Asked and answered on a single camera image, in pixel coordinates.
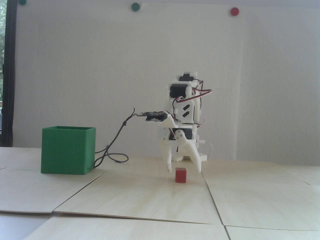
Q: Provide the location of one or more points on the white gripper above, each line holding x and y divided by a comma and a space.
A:
167, 139

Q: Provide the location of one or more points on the red block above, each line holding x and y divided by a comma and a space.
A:
181, 175

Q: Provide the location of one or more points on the green box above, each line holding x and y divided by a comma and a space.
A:
65, 150

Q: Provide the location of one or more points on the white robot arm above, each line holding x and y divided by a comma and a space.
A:
178, 90

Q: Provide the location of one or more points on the light plywood sheet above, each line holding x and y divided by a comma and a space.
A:
125, 230
275, 235
262, 200
137, 197
30, 192

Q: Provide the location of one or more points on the white corrugated backdrop sheet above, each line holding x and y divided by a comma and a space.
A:
282, 75
100, 62

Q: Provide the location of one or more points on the red round magnet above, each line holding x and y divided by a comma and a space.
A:
234, 11

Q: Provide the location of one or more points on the green round magnet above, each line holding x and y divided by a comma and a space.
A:
135, 6
22, 2

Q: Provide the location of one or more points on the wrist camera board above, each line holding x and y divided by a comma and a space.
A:
153, 115

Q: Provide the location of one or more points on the black window frame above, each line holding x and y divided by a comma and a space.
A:
10, 62

